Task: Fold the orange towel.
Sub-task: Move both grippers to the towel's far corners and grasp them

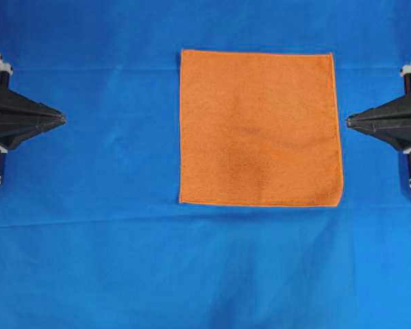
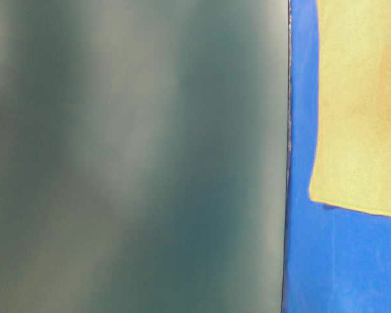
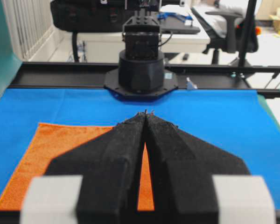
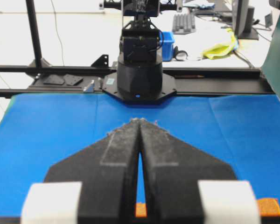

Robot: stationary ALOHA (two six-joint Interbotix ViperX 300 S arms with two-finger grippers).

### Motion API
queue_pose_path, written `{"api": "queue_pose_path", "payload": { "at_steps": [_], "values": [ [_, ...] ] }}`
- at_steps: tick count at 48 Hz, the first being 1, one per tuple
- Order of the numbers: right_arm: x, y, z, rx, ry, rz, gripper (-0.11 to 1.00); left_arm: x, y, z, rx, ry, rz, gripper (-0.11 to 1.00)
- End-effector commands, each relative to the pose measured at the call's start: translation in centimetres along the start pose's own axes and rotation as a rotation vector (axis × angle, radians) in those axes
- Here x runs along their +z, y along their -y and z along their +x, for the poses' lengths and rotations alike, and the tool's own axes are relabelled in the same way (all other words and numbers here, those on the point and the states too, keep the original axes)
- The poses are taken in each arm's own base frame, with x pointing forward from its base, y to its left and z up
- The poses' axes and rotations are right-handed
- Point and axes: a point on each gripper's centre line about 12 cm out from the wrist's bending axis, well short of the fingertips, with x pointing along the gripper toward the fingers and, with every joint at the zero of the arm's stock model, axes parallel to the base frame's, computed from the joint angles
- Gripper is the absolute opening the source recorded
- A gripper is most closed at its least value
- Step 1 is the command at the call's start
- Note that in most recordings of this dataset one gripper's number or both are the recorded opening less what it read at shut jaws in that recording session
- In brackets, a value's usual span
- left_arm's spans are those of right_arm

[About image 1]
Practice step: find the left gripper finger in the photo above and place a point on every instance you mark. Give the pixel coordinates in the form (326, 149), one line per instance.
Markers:
(19, 104)
(14, 131)

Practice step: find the blue table cloth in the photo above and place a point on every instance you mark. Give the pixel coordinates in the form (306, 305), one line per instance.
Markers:
(91, 232)

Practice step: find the orange towel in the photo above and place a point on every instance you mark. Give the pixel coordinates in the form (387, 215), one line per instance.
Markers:
(259, 129)

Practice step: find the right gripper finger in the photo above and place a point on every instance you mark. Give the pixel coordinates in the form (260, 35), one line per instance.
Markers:
(399, 108)
(396, 133)

